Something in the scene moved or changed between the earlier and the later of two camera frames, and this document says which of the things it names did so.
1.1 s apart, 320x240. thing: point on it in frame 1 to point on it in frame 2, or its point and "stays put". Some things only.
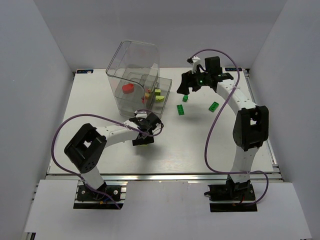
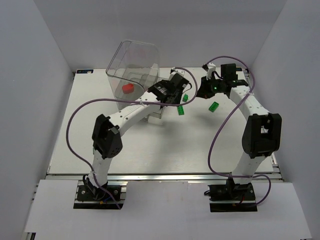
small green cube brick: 185,98 stays put
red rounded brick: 128,88 stays put
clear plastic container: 133,70 stays put
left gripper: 143,139 to 173,96
